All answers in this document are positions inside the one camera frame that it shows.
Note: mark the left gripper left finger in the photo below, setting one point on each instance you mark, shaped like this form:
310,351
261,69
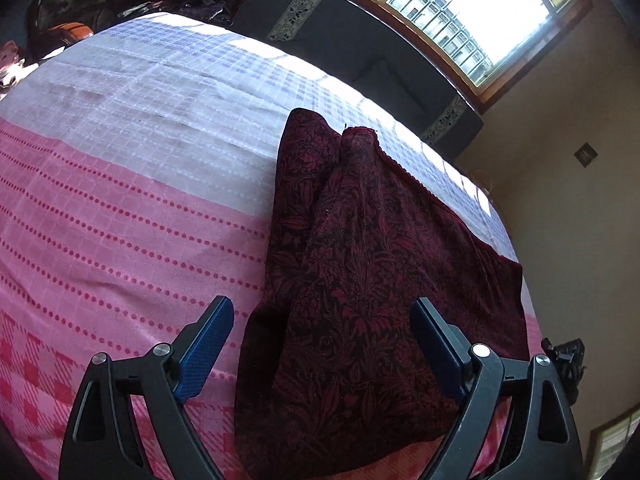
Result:
176,372

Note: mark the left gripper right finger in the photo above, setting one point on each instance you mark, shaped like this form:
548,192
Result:
469,374

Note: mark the maroon floral garment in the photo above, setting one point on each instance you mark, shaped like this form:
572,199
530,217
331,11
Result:
330,376

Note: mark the pink white bedspread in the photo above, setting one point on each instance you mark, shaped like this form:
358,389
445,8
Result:
137,173

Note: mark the grey pillow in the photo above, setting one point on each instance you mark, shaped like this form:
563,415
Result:
380,85

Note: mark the wooden framed window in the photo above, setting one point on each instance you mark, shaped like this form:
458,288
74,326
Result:
483,47

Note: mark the dark grey headboard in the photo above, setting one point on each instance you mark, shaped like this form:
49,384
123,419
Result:
343,40

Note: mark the wall switch plate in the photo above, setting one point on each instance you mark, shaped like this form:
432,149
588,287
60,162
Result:
586,154

